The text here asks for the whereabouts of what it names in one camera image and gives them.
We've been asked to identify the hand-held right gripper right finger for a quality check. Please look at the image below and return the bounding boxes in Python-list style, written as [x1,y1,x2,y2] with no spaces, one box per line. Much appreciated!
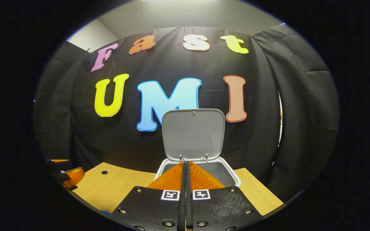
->
[187,161,264,231]

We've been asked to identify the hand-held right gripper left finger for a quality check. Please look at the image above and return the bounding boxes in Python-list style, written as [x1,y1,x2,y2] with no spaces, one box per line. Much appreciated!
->
[110,161,186,231]

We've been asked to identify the white desktop garbage bin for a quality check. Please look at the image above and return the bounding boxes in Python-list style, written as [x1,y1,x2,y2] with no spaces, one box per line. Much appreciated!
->
[154,108,242,190]

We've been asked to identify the wooden desktop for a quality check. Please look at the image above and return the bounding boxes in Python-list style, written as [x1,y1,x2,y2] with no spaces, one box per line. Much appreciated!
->
[71,162,284,216]

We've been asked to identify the black backdrop cloth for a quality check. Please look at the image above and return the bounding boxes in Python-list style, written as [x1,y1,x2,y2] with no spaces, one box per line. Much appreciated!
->
[33,24,339,202]

